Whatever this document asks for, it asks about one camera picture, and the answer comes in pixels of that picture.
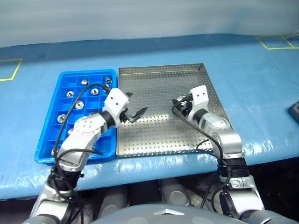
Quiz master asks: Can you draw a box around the grey robot torso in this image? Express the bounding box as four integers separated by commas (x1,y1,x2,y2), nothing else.
90,204,248,224

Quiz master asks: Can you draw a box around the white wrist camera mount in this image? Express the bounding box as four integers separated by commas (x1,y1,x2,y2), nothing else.
102,88,130,122
188,85,209,121

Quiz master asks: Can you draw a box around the perforated metal tray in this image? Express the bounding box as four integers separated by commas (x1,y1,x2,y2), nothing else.
116,63,235,159

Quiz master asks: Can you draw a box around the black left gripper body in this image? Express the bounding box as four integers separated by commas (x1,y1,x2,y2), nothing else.
118,108,136,124

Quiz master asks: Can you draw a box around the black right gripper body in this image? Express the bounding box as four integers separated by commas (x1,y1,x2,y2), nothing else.
181,94,194,118

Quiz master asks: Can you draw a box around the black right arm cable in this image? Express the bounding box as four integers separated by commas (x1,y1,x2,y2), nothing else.
172,106,232,210

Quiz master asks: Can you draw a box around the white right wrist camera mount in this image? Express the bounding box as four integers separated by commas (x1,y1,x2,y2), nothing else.
188,85,209,121

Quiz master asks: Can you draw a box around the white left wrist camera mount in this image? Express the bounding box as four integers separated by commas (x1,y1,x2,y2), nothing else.
102,88,130,122

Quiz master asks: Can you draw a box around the dark grey block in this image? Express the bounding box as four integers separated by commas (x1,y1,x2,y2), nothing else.
288,99,299,124

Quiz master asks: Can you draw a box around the blue compartment tray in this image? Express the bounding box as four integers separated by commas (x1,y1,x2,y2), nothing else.
34,69,119,166

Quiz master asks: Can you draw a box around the grey rounded shape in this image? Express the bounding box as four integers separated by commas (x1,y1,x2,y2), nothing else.
101,186,128,213
159,178,192,208

